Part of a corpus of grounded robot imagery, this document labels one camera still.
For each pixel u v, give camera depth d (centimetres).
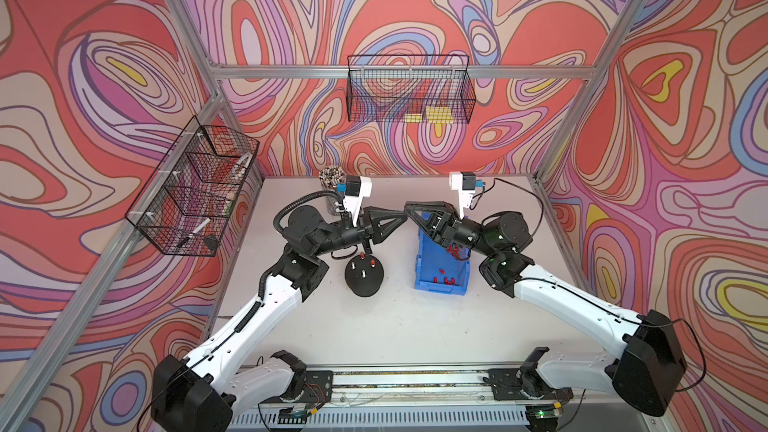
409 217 58
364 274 81
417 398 73
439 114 91
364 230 53
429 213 59
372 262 82
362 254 85
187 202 79
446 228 54
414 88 96
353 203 53
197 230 73
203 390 38
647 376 39
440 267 93
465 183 54
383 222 61
